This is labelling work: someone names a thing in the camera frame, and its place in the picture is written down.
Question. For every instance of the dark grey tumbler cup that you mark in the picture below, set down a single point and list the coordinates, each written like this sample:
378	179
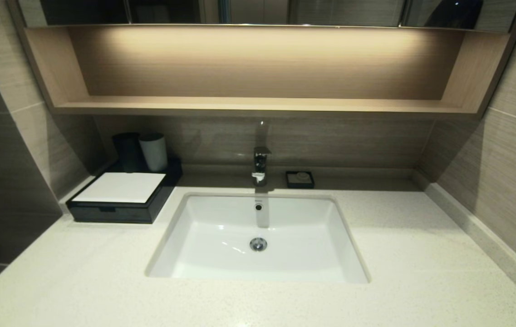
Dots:
126	152

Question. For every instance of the black box drawer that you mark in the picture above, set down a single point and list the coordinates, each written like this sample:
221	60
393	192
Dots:
126	213

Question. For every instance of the black amenity drawer box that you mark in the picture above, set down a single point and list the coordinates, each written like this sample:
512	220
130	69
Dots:
167	184

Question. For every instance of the chrome basin faucet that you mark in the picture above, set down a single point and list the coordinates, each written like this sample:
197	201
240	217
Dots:
260	163

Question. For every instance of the black soap dish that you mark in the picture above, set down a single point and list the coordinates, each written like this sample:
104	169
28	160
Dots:
290	184

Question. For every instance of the round beige soap bar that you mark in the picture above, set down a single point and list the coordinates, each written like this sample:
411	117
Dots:
303	175

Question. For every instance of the chrome sink drain plug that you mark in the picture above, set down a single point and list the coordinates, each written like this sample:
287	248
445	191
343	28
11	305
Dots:
258	244

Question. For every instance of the white ceramic sink basin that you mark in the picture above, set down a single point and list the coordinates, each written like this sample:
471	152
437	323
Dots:
303	245

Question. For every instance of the pale grey cup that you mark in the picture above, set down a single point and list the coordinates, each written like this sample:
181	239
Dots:
154	154

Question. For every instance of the white card panel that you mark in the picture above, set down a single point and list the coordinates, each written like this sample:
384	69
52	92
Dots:
119	187

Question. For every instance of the wooden wall shelf niche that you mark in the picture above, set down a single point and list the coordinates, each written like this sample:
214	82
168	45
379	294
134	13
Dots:
258	105

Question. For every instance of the mirrored wall cabinet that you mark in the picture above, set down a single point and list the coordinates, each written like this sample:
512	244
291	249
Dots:
344	11

